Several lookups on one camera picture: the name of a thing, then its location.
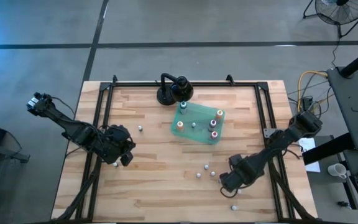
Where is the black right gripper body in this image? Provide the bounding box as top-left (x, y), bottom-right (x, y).
top-left (219, 154), bottom-right (260, 192)

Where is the black gooseneck desk lamp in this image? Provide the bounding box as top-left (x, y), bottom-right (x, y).
top-left (156, 73), bottom-right (195, 106)

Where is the white paper sheet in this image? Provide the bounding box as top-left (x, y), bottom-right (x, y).
top-left (297, 136), bottom-right (321, 174)

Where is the green translucent plastic bin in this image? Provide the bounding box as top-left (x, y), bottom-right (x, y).
top-left (170, 101), bottom-right (226, 146)

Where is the black floor fan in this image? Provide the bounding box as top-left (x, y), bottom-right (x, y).
top-left (302, 0), bottom-right (358, 39)

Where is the grey side table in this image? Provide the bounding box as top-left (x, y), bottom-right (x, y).
top-left (326, 66), bottom-right (358, 153)

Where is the grey metal mounting plate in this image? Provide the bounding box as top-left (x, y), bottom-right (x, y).
top-left (263, 127), bottom-right (280, 138)

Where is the white mug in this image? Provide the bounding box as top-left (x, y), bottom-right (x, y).
top-left (327, 162), bottom-right (348, 180)

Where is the black support beam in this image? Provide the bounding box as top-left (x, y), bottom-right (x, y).
top-left (301, 133), bottom-right (357, 166)

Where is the yellow cable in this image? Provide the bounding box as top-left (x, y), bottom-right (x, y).
top-left (296, 70), bottom-right (329, 110)

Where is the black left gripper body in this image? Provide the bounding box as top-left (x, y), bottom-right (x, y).
top-left (99, 124), bottom-right (135, 163)

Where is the black metal table frame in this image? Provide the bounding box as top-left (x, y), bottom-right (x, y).
top-left (50, 74), bottom-right (319, 223)

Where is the black low stand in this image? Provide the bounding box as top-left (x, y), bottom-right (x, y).
top-left (0, 141), bottom-right (30, 164)

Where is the black power adapter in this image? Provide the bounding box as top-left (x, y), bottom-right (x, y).
top-left (301, 95), bottom-right (315, 110)

